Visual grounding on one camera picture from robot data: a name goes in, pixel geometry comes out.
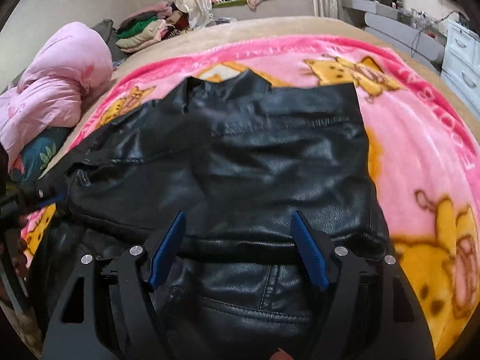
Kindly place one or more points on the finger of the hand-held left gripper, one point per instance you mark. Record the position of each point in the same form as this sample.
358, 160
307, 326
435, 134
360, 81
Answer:
48, 199

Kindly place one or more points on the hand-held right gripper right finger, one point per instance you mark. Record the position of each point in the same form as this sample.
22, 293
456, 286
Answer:
309, 251

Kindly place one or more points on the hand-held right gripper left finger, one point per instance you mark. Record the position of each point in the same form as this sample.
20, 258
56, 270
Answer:
167, 249

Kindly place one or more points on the black leather jacket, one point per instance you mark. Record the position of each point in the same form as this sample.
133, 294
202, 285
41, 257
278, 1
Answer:
240, 165

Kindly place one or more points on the pile of folded clothes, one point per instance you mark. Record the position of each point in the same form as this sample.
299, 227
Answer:
148, 30

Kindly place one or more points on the dark floral pillow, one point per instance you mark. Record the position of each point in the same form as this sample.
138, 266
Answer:
35, 159

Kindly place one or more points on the pink pillow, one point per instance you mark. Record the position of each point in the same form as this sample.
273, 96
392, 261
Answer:
56, 86

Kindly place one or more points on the pink printed blanket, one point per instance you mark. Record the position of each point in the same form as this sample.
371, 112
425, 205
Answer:
420, 150

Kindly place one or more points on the beige bed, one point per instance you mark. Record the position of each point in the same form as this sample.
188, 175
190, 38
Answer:
262, 28

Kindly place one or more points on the grey vanity desk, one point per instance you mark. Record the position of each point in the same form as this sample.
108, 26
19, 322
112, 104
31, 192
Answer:
397, 28

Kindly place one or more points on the white drawer cabinet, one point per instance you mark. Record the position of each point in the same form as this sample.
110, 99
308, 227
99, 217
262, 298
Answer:
461, 56

